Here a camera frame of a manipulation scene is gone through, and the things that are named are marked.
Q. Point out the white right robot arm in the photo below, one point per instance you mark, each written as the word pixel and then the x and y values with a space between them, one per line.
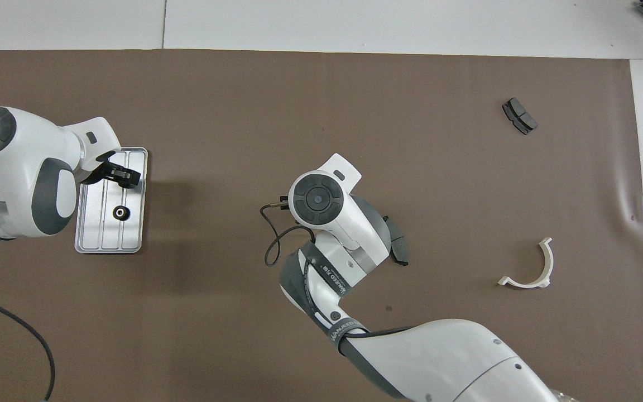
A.
pixel 438 357

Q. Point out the silver metal tray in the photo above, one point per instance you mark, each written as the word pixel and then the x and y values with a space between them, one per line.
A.
pixel 132 234

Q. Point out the brown table mat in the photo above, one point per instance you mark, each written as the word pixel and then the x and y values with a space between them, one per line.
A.
pixel 321 111

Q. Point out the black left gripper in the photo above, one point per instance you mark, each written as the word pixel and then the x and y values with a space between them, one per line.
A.
pixel 99 172

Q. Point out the white curved plastic bracket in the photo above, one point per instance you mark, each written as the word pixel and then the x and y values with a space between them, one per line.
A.
pixel 548 265

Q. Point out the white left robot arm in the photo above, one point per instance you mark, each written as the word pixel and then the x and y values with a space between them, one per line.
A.
pixel 20 167

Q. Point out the dark grey brake pad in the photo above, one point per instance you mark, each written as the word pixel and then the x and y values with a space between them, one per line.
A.
pixel 519 116
pixel 401 248

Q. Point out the black bearing gear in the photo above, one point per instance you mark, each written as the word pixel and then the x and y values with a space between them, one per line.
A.
pixel 121 213

